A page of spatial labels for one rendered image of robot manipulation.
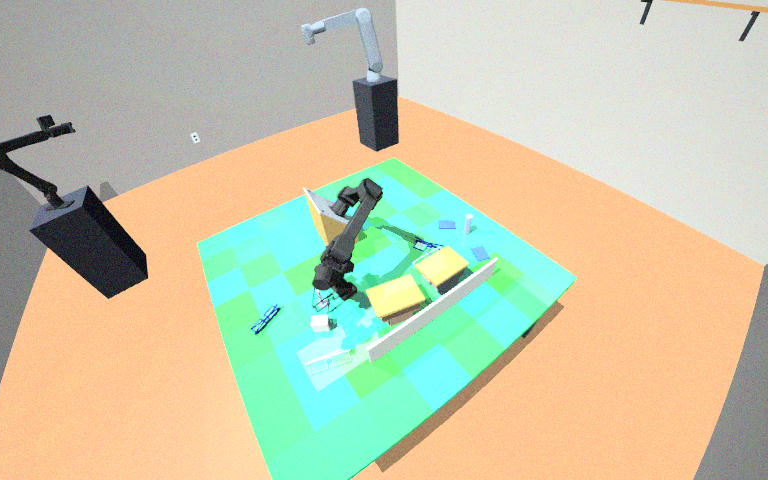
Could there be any white flat panel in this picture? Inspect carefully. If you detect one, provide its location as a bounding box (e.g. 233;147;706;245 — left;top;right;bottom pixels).
366;257;498;364

